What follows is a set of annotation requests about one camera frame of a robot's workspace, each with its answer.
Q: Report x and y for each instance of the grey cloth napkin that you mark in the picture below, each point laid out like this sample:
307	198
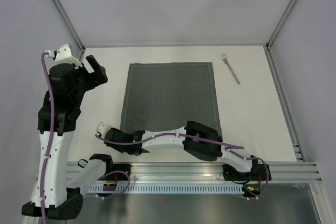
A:
165	96

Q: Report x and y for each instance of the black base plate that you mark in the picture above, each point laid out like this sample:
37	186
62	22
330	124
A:
257	172
119	173

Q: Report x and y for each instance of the fork with pink handle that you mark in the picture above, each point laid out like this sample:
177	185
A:
226	62

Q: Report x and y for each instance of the right aluminium frame post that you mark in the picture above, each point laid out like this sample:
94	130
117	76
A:
281	22

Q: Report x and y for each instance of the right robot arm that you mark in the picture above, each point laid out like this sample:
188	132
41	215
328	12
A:
198	140

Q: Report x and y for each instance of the aluminium front rail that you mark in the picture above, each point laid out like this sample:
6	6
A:
197	172

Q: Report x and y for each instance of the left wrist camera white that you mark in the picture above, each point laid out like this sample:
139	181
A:
63	54

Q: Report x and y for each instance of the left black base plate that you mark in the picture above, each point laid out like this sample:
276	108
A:
119	173

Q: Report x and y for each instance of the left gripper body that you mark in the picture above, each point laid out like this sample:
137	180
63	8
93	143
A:
87	81

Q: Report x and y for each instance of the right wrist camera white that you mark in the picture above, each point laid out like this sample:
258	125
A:
102	129

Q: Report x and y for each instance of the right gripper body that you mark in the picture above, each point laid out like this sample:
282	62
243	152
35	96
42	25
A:
121	149

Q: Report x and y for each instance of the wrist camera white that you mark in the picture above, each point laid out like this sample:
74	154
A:
102	129
63	54

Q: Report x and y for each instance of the white slotted cable duct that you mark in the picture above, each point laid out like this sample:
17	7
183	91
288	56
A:
155	188

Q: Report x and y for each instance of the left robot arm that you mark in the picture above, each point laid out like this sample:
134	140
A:
53	197

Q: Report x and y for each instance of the left aluminium frame post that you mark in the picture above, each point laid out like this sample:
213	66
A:
68	24

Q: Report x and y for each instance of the aluminium frame post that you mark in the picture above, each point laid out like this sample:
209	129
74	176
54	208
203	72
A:
68	24
281	22

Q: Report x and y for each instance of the aluminium rail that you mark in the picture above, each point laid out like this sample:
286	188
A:
284	106
197	172

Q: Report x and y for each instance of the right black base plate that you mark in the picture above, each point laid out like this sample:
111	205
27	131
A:
257	172

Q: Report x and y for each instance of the right side aluminium rail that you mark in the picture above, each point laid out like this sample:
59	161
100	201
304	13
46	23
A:
284	106

